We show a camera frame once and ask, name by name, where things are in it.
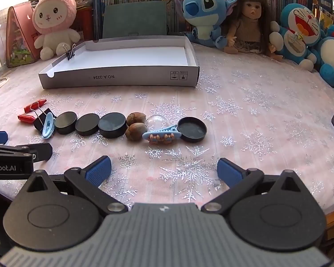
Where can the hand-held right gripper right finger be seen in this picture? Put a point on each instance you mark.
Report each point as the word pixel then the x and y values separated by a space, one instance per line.
pixel 229 172

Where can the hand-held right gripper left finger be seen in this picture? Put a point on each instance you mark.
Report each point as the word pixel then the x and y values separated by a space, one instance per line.
pixel 98 169

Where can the light blue hair clip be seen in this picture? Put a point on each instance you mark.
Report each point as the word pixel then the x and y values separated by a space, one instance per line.
pixel 48 128

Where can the black round disc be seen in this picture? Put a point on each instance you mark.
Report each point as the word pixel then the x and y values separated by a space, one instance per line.
pixel 66 122
pixel 112 123
pixel 86 123

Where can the brown nut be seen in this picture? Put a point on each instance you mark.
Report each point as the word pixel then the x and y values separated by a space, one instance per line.
pixel 135 118
pixel 135 132

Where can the black round lid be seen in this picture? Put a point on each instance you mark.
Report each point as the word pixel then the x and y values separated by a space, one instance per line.
pixel 192 129

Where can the blue bear hair clip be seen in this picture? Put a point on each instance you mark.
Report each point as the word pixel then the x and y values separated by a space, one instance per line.
pixel 161 135

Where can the clear plastic dome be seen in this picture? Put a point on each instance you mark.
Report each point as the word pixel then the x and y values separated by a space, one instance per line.
pixel 157 122

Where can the shallow grey cardboard box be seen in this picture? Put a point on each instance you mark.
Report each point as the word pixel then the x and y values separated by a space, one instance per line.
pixel 133 58

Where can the pink triangular house box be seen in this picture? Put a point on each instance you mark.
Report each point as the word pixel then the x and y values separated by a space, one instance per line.
pixel 18 41

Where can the pale grid board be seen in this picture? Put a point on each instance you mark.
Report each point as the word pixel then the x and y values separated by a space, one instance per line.
pixel 1 15

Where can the pink rabbit plush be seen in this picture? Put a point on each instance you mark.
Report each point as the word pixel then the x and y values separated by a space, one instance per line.
pixel 55 16

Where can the brown-haired doll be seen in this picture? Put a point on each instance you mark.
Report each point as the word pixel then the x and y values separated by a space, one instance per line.
pixel 250 25

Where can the teal folder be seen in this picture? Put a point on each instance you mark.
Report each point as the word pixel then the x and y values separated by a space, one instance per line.
pixel 135 19

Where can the blue alien plush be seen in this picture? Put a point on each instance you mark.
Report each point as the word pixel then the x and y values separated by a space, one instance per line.
pixel 204 11

